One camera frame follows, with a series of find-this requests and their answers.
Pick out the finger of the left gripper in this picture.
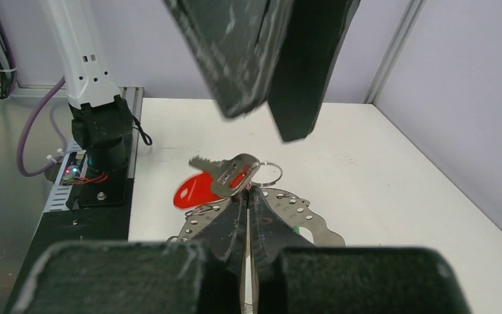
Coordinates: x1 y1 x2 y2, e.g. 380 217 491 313
164 0 294 118
267 1 360 143

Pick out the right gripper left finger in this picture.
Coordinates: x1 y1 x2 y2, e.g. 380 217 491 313
12 192 248 313

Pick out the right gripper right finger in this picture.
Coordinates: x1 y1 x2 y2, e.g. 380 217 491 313
249 188 470 313

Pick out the metal keyring plate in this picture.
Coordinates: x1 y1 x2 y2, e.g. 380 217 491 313
167 186 347 249

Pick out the red tag key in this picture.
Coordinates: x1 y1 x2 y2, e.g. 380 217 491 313
173 153 284 209

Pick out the green tag key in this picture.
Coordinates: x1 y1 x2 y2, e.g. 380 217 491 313
293 226 314 243

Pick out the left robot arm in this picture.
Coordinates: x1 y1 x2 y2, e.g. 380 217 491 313
41 1 360 173

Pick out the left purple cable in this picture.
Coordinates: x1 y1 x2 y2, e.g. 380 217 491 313
16 76 70 179

